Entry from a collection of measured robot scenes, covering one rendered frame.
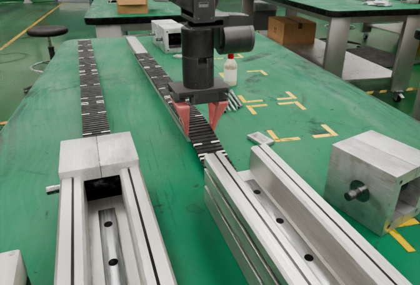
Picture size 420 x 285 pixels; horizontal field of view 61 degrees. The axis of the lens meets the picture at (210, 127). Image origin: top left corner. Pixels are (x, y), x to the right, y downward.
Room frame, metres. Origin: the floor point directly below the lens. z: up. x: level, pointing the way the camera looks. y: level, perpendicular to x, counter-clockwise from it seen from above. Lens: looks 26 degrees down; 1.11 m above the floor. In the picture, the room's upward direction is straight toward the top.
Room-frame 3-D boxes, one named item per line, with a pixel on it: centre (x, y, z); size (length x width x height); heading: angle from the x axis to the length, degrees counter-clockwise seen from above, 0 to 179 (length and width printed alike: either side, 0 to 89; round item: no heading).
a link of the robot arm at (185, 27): (0.63, 0.02, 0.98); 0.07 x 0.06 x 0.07; 110
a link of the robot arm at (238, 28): (0.64, -0.02, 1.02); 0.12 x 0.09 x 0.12; 110
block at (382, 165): (0.42, -0.23, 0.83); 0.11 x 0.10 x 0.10; 122
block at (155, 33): (1.53, 0.20, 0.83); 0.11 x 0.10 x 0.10; 110
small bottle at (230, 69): (0.99, -0.06, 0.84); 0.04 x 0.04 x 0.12
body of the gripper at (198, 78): (0.62, 0.02, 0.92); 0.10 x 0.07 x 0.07; 109
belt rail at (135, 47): (1.09, 0.18, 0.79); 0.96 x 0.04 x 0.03; 19
